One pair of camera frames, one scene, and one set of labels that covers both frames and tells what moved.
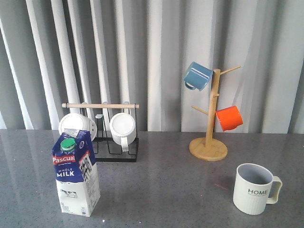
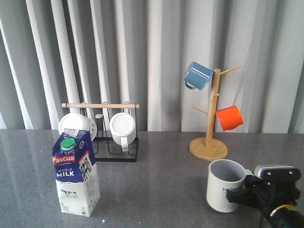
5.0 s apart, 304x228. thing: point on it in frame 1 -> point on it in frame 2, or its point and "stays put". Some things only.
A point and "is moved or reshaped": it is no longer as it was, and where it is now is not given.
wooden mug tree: [207, 148] stays put
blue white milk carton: [76, 174] stays put
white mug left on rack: [75, 121] stays put
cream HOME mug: [252, 187] is moved or reshaped
